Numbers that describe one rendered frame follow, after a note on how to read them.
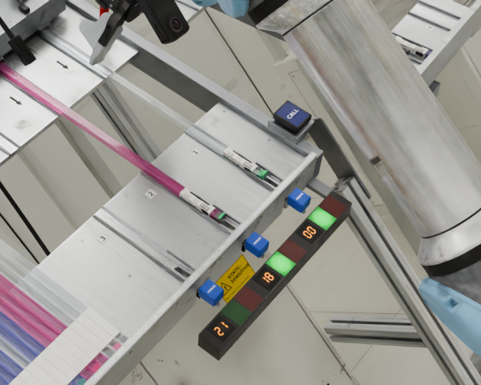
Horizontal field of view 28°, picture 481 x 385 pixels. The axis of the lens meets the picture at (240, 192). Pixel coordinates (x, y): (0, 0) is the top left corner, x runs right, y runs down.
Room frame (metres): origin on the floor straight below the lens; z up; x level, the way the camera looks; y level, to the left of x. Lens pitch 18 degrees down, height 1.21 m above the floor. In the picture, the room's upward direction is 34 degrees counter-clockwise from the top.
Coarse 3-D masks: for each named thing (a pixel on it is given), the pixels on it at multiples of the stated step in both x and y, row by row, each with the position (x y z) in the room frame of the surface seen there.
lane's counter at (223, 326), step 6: (222, 318) 1.28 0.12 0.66; (216, 324) 1.28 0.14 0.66; (222, 324) 1.28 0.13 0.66; (228, 324) 1.27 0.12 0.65; (210, 330) 1.27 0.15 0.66; (216, 330) 1.27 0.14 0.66; (222, 330) 1.27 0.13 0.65; (228, 330) 1.27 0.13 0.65; (216, 336) 1.26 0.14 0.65; (222, 336) 1.26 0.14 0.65; (228, 336) 1.26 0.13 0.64
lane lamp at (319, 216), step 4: (320, 208) 1.42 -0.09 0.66; (312, 212) 1.41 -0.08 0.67; (316, 212) 1.41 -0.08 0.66; (320, 212) 1.41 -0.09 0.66; (324, 212) 1.41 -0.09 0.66; (312, 216) 1.41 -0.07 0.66; (316, 216) 1.41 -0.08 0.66; (320, 216) 1.41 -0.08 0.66; (324, 216) 1.41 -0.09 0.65; (328, 216) 1.41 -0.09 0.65; (332, 216) 1.41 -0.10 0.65; (312, 220) 1.40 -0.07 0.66; (316, 220) 1.40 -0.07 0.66; (320, 220) 1.40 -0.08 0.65; (324, 220) 1.40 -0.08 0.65; (328, 220) 1.40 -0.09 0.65; (332, 220) 1.40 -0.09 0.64; (320, 224) 1.40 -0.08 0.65; (324, 224) 1.40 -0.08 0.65; (328, 224) 1.39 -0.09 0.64; (324, 228) 1.39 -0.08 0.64
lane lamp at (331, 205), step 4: (328, 196) 1.44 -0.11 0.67; (324, 200) 1.43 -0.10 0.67; (328, 200) 1.43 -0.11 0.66; (332, 200) 1.43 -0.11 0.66; (336, 200) 1.43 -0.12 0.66; (324, 204) 1.42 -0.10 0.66; (328, 204) 1.42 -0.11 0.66; (332, 204) 1.42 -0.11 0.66; (336, 204) 1.42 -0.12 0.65; (340, 204) 1.42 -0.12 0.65; (324, 208) 1.42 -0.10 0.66; (328, 208) 1.42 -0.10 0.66; (332, 208) 1.42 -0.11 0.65; (336, 208) 1.42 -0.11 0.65; (340, 208) 1.42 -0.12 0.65; (344, 208) 1.42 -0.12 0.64; (328, 212) 1.41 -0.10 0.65; (332, 212) 1.41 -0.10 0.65; (336, 212) 1.41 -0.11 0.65; (340, 212) 1.41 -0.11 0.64; (336, 216) 1.40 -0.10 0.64
